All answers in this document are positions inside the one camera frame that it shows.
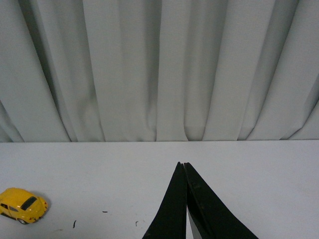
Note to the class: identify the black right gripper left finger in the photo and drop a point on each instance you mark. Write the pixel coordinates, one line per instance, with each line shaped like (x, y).
(170, 220)

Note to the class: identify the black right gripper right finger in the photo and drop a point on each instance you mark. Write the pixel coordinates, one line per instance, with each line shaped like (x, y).
(208, 215)

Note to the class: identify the yellow beetle toy car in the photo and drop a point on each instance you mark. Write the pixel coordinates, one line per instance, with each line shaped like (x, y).
(22, 205)

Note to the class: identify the white pleated curtain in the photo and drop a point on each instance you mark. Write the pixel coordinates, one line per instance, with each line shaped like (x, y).
(158, 70)

